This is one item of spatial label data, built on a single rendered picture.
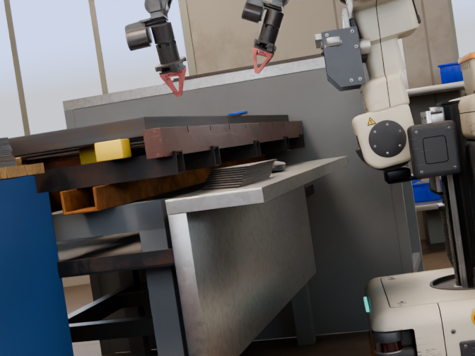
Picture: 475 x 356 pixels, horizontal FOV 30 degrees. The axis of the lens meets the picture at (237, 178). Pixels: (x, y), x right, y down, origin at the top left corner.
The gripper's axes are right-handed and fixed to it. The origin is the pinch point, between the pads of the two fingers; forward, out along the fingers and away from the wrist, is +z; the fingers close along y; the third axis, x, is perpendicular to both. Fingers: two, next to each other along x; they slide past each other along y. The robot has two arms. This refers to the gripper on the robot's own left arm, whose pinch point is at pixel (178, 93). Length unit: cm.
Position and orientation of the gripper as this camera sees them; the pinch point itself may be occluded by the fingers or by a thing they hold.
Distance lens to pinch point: 246.9
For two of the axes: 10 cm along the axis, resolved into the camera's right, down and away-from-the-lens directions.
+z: 2.3, 9.4, 2.7
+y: -1.9, 3.1, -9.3
